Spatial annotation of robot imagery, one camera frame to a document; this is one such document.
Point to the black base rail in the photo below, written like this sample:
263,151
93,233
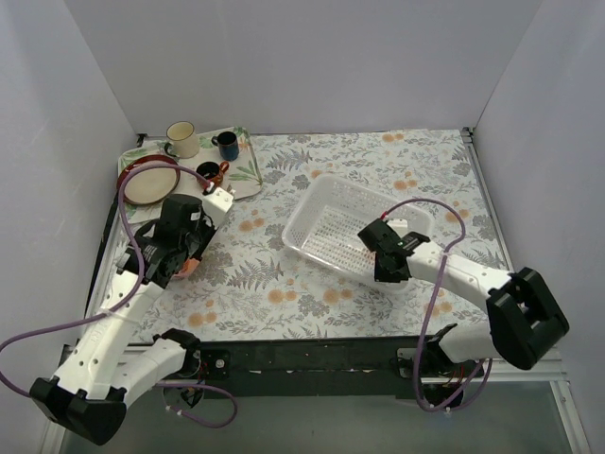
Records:
317,367

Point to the dark blue mug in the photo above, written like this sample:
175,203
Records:
227,145

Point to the floral table mat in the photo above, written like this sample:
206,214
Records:
319,190

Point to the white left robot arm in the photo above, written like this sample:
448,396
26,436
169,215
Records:
91,391

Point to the red rimmed cream plate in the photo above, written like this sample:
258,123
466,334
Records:
150,186

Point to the clear zip top bag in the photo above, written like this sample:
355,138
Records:
189,266

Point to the cream enamel mug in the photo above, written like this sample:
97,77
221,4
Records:
182,141

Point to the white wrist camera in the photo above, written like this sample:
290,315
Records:
217,204
398,225

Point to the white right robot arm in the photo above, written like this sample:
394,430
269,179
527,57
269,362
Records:
524,319

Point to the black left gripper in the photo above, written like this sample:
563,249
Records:
199,247

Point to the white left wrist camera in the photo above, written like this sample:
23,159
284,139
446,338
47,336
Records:
217,204

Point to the orange brown ceramic mug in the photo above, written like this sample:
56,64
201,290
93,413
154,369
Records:
213,172

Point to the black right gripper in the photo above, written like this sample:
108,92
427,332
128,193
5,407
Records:
387,270

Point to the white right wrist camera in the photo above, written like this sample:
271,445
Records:
398,225

